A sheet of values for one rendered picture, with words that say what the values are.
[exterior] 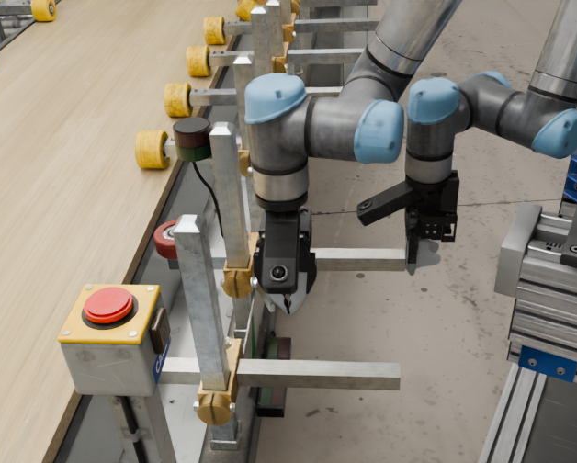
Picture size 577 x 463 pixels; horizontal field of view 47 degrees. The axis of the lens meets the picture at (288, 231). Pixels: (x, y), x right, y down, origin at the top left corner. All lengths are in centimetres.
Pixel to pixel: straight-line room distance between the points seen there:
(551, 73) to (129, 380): 72
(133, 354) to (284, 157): 36
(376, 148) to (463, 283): 175
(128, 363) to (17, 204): 89
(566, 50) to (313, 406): 136
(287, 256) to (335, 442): 118
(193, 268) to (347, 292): 161
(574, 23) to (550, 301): 40
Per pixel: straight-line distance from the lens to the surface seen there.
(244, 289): 116
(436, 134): 103
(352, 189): 300
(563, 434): 182
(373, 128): 77
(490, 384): 217
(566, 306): 106
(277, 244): 86
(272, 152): 82
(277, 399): 116
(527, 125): 104
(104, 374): 59
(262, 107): 79
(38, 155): 159
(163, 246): 119
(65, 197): 140
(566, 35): 103
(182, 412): 128
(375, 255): 119
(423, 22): 85
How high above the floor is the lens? 159
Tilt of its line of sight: 35 degrees down
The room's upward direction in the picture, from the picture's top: 4 degrees counter-clockwise
